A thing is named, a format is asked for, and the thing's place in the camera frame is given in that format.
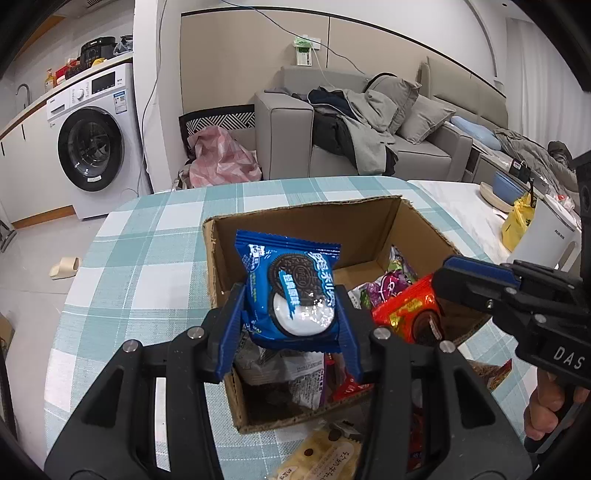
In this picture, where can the purple and pink candy packet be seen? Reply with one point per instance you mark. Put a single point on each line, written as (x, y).
(392, 281)

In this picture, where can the steel faucet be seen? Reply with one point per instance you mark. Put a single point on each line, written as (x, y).
(25, 88)

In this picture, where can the dark jacket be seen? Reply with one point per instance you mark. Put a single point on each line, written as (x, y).
(330, 127)

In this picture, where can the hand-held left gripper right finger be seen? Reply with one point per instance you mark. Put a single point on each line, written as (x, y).
(349, 342)

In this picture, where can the light blue pillow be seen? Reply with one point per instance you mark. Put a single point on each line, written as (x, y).
(478, 131)

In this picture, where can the white and purple snack packet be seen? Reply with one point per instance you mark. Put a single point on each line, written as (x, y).
(286, 374)

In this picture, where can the grey sofa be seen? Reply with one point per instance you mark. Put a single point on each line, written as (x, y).
(286, 138)

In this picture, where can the blue cookie packet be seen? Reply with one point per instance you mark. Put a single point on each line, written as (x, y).
(288, 295)

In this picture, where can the grey blanket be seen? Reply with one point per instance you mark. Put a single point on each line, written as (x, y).
(531, 152)

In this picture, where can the yellow plastic bag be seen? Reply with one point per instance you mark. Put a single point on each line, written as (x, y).
(517, 226)

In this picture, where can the grey cushion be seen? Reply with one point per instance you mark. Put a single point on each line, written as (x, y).
(427, 117)
(399, 94)

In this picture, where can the grey garment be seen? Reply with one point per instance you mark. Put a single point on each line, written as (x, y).
(369, 129)

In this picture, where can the white electric kettle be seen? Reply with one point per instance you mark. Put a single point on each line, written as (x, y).
(545, 235)

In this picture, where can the brown cardboard box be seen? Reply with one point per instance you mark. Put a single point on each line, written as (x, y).
(295, 226)

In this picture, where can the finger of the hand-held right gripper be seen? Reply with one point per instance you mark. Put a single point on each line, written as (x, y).
(485, 271)
(471, 295)

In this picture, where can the white base cabinet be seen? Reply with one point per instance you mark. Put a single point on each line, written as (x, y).
(32, 175)

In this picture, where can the red triangular snack bag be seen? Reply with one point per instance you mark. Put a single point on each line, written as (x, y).
(351, 387)

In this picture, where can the yellow bottle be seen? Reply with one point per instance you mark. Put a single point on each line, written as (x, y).
(49, 81)

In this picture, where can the red cookie packet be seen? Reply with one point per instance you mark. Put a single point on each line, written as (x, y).
(406, 314)

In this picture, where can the beige bread packet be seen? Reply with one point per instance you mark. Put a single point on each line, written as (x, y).
(318, 457)

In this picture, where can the printed cardboard box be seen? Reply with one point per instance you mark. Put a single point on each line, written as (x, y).
(5, 334)

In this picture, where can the clear plastic bag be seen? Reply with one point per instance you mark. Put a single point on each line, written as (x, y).
(123, 46)

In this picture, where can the black patterned chair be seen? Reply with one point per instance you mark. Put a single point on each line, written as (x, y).
(217, 120)

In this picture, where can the white washing machine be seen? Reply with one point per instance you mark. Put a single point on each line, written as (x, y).
(97, 138)

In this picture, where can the beige slipper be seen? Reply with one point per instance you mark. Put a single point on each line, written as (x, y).
(64, 268)

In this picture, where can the red box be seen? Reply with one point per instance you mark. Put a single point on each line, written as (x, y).
(63, 74)

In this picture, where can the blue bowl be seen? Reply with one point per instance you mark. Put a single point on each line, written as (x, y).
(508, 187)

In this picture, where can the green and white wall device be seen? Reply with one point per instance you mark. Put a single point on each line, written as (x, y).
(304, 53)

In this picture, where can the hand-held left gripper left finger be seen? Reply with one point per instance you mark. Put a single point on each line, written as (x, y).
(229, 333)

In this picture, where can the person's right hand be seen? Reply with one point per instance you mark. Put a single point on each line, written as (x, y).
(542, 406)

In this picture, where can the black cooker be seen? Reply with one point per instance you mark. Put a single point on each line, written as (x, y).
(98, 53)

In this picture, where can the pink bag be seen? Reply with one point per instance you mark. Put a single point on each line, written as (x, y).
(221, 159)

